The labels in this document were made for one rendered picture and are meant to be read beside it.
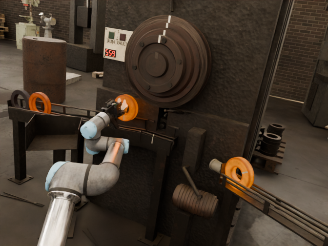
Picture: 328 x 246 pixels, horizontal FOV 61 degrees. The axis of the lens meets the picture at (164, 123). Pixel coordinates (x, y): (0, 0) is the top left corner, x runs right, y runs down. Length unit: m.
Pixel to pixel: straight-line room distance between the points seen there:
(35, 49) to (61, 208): 3.31
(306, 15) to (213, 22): 6.00
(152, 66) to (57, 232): 0.83
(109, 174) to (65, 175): 0.16
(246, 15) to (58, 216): 1.20
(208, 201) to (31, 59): 3.33
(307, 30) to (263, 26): 5.96
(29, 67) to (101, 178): 3.34
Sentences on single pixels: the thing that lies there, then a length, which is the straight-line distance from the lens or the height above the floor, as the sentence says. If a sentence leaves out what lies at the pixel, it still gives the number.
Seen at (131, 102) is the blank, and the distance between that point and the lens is 1.58.
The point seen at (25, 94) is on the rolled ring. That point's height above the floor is 0.71.
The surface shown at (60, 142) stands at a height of 0.60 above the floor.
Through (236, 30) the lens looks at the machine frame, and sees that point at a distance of 1.51.
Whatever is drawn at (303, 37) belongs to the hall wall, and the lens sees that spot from 7.43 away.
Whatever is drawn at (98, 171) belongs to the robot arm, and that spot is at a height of 0.77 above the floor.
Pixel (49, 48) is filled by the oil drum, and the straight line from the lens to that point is 4.14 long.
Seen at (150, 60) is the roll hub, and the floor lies 1.13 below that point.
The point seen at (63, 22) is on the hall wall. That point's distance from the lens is 10.22.
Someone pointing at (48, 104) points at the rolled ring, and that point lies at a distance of 2.05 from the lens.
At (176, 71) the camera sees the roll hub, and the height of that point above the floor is 1.10.
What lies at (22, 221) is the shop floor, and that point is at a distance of 2.09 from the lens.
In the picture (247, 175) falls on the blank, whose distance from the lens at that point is 1.30.
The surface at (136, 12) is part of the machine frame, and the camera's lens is 1.71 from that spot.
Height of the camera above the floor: 1.30
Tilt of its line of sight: 19 degrees down
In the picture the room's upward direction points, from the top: 8 degrees clockwise
